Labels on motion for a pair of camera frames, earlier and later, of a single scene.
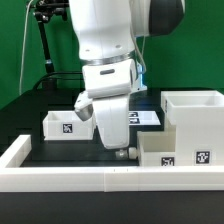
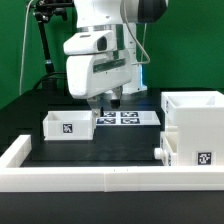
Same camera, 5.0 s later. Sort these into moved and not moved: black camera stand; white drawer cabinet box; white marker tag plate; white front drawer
Moved: white front drawer
Not moved: white marker tag plate; black camera stand; white drawer cabinet box
